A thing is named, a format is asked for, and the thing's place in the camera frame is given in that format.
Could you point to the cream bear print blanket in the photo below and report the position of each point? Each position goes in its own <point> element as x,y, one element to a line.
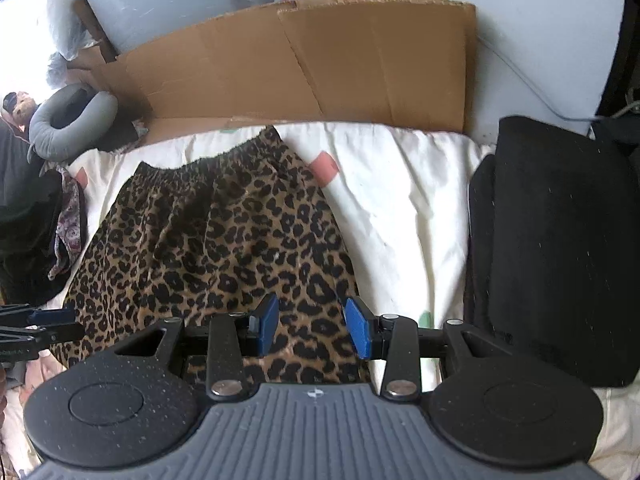
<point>410,220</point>

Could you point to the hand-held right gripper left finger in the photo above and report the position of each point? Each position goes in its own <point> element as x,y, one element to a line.
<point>267,324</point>

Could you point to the clear plastic bag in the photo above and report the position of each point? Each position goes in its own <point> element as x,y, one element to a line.
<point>60,67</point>

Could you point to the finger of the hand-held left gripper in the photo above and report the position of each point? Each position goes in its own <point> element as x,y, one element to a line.
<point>60,335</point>
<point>52,316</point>

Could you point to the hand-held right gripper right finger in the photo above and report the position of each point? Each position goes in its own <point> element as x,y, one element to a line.
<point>357,329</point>

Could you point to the folded black clothes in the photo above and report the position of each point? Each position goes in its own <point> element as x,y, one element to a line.
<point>550,235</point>

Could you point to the paisley cloth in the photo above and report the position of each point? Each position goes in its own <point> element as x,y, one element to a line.
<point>67,220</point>

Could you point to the leopard print skirt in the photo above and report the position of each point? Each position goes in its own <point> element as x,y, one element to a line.
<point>200,235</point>

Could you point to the grey neck pillow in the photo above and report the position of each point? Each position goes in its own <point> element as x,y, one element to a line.
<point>45,131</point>

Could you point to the brown plush toy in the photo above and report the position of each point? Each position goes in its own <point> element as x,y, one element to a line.
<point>20,107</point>

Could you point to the brown cardboard sheet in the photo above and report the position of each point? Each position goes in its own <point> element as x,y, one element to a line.
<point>300,70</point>

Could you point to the grey upright mattress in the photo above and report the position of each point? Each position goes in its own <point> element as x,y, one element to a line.
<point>190,0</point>

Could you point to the black garment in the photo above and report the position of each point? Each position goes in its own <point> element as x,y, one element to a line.
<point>25,250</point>

